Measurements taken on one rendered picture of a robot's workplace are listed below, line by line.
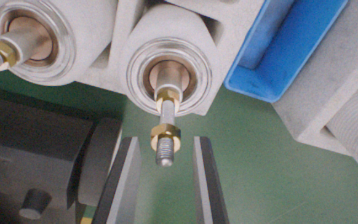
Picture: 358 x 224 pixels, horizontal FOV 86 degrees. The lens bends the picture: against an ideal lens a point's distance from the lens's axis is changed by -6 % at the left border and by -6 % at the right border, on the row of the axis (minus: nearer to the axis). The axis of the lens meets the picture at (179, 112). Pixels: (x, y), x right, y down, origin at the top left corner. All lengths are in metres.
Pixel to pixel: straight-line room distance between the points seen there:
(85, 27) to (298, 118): 0.34
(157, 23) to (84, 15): 0.06
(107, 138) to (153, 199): 0.45
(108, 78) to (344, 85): 0.32
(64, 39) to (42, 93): 0.40
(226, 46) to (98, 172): 0.31
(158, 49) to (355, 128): 0.29
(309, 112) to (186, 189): 0.52
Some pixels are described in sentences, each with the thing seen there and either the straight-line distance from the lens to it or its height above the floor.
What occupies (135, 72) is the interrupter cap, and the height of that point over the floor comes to 0.25.
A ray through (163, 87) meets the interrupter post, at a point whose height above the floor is 0.28.
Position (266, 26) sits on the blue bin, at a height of 0.00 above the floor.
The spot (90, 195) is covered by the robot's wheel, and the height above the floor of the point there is 0.20.
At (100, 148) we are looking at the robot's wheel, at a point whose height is 0.14.
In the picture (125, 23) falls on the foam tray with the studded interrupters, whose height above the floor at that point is 0.18.
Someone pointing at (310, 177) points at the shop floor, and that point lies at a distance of 0.86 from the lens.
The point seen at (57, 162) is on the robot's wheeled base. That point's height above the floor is 0.18.
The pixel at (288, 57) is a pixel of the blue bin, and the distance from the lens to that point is 0.40.
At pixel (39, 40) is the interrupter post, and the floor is 0.26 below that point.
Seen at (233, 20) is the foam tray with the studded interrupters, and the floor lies 0.18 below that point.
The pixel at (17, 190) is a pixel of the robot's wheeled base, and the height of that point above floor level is 0.21.
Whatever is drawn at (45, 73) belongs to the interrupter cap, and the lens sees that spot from 0.21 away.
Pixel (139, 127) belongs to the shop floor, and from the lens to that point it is 0.55.
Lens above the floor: 0.41
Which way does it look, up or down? 54 degrees down
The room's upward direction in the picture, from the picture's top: 179 degrees clockwise
